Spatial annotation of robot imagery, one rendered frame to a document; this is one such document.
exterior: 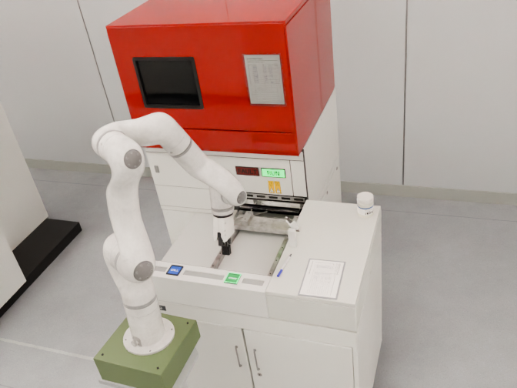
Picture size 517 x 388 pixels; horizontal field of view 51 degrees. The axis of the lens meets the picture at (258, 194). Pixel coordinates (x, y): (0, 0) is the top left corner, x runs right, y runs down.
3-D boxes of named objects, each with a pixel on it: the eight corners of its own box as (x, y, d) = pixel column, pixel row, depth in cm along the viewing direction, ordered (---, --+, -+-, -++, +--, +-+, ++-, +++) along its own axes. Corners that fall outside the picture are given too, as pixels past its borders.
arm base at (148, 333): (151, 362, 191) (141, 323, 182) (112, 344, 200) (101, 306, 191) (185, 328, 205) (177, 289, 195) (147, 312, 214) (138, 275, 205)
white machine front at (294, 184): (163, 206, 293) (145, 141, 271) (310, 220, 266) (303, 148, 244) (161, 209, 291) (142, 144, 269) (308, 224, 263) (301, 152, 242)
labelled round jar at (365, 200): (358, 208, 245) (358, 190, 239) (375, 209, 242) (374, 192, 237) (355, 217, 239) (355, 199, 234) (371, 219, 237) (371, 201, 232)
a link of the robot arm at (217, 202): (239, 205, 201) (223, 199, 207) (237, 171, 196) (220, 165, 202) (222, 212, 195) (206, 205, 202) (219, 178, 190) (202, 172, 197)
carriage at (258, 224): (231, 219, 270) (230, 213, 269) (302, 225, 258) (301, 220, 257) (225, 228, 264) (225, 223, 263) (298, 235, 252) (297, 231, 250)
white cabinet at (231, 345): (220, 322, 330) (195, 212, 285) (382, 349, 297) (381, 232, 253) (174, 413, 281) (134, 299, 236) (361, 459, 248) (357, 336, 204)
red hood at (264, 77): (200, 85, 322) (179, -19, 290) (335, 87, 295) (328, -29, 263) (138, 148, 265) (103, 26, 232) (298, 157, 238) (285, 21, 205)
